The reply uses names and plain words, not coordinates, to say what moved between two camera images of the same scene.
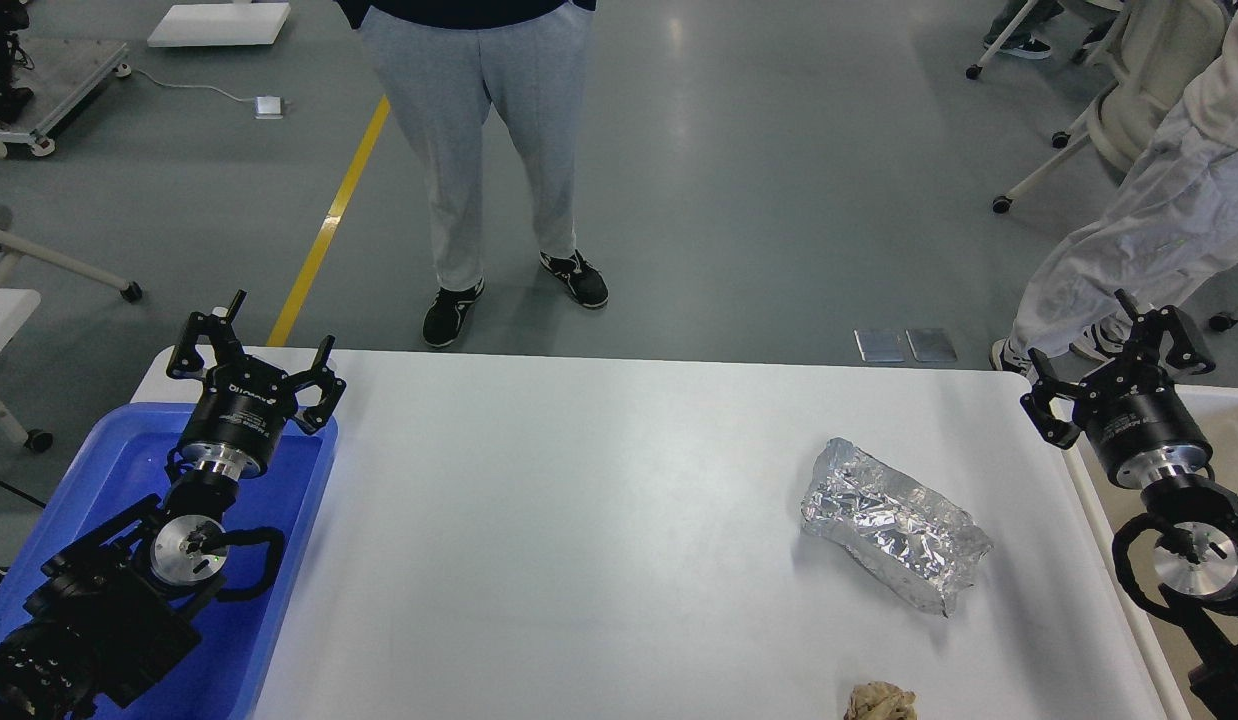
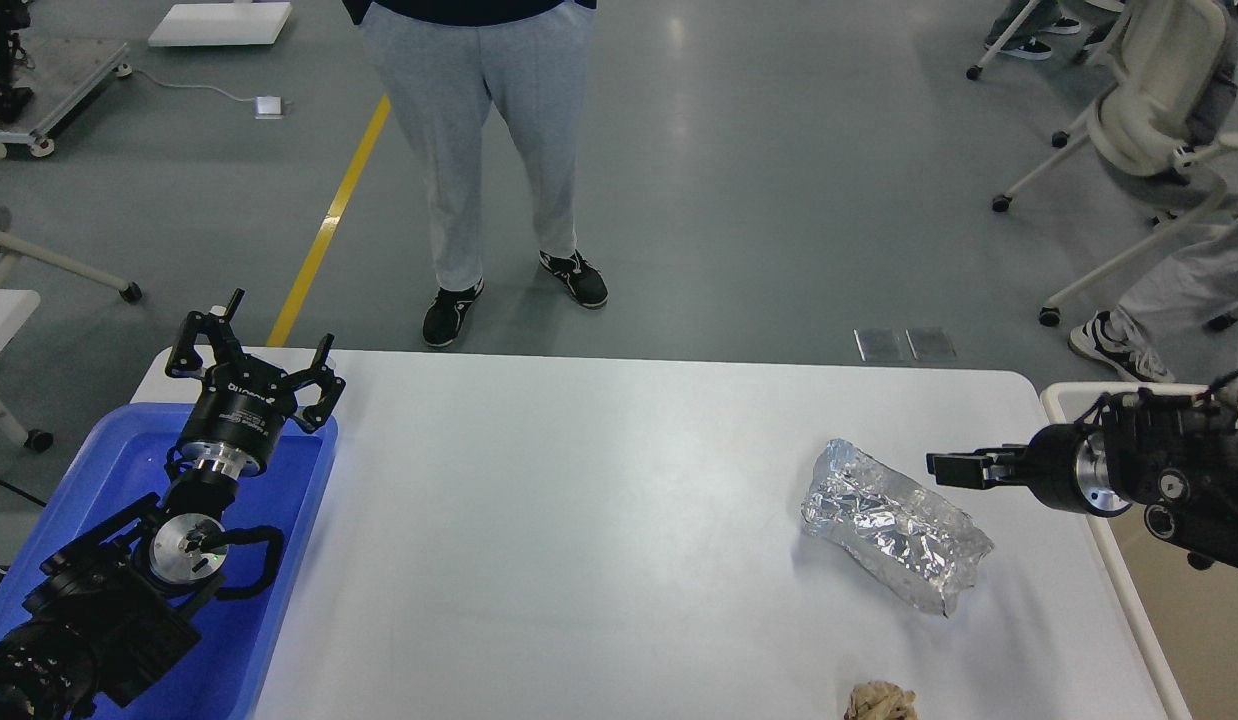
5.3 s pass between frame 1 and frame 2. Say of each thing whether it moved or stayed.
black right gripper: moved
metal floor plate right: stayed
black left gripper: stayed
